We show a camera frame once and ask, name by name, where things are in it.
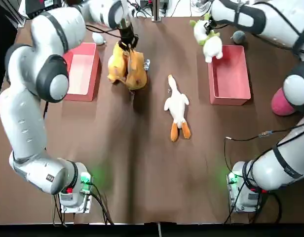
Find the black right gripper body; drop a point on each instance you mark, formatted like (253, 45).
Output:
(210, 27)

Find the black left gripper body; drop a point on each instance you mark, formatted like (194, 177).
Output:
(127, 33)

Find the orange dragon plush doll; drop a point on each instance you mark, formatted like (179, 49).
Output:
(117, 64)

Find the white plush doll green trim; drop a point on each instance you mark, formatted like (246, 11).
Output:
(212, 48)

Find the orange plush doll white belly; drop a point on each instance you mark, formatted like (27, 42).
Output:
(137, 76)

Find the white goose plush orange feet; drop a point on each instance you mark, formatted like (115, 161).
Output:
(176, 103)

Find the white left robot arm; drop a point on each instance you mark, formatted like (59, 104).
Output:
(23, 123)

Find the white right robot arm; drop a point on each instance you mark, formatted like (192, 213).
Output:
(277, 17)

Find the grey electronics box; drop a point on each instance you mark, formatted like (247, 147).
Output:
(147, 3)

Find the pink plastic box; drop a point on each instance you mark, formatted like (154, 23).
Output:
(228, 74)
(85, 74)

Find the small grey round plush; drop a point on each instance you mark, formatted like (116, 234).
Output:
(98, 38)
(239, 37)

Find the pink pig plush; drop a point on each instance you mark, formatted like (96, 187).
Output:
(281, 105)

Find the silver metal post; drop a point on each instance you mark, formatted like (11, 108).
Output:
(157, 11)

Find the silver aluminium frame rail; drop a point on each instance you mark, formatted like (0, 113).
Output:
(18, 14)

